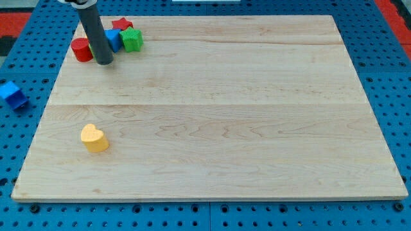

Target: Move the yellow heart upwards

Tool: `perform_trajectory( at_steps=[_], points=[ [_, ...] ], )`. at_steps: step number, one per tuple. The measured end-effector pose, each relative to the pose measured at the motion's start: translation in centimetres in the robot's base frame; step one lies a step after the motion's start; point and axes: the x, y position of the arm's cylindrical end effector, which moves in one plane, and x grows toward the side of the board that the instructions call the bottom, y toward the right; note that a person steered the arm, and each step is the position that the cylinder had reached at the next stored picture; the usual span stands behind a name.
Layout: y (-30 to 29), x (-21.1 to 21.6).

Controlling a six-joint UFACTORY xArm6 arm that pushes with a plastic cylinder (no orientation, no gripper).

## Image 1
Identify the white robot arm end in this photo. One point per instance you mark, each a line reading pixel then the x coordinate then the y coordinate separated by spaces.
pixel 79 4

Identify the yellow heart block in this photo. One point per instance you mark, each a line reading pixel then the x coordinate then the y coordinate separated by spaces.
pixel 93 139

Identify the light wooden board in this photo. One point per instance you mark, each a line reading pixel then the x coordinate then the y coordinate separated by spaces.
pixel 230 108

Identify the green star block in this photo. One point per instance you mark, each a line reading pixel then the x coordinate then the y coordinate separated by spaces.
pixel 132 39

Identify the blue pentagon block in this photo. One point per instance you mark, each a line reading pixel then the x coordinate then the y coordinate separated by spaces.
pixel 114 39

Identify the red star block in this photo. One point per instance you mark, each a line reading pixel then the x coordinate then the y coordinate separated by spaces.
pixel 122 24

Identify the red cylinder block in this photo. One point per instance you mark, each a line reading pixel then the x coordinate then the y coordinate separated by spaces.
pixel 81 49

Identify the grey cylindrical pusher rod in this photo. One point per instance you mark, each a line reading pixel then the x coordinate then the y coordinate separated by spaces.
pixel 91 22

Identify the blue cube block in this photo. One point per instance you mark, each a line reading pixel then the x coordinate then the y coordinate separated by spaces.
pixel 13 95

